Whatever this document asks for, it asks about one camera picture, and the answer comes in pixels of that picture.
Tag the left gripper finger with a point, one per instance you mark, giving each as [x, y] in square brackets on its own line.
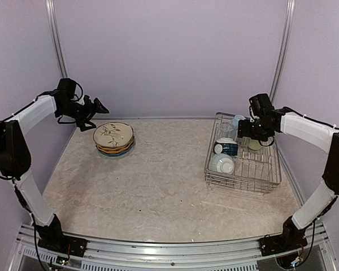
[98, 107]
[85, 125]

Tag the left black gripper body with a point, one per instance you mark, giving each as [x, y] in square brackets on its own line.
[75, 110]

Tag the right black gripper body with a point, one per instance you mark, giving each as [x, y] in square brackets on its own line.
[257, 131]

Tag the light blue cup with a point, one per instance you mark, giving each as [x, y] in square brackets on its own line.
[236, 120]

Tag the beige plate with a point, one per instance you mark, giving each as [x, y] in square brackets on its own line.
[113, 134]

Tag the clear drinking glass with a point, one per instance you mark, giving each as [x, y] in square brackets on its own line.
[226, 130]

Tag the yellow polka dot plate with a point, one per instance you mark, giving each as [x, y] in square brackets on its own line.
[113, 151]

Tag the blue polka dot plate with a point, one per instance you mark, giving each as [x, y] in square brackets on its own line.
[119, 154]

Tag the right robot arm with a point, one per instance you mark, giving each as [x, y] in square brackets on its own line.
[313, 147]

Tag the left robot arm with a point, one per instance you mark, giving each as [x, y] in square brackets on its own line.
[16, 160]

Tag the pale green cup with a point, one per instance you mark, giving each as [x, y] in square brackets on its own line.
[254, 144]

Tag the dark teal white bowl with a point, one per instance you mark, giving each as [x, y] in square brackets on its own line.
[226, 146]

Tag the light green checked bowl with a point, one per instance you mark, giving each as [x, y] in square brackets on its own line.
[222, 163]

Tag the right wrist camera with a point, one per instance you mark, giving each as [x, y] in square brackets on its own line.
[251, 113]

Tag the metal wire dish rack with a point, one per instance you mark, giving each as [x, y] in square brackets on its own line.
[256, 172]

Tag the left aluminium frame post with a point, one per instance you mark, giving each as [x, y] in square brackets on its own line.
[50, 9]

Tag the aluminium frame post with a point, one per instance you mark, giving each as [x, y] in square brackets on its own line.
[50, 9]
[285, 38]

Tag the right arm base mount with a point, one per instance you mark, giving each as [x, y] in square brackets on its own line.
[275, 244]

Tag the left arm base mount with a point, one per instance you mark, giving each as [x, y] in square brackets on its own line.
[65, 244]

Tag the right aluminium frame post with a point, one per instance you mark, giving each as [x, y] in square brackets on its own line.
[285, 38]

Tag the front aluminium rail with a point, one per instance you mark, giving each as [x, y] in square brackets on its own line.
[111, 254]

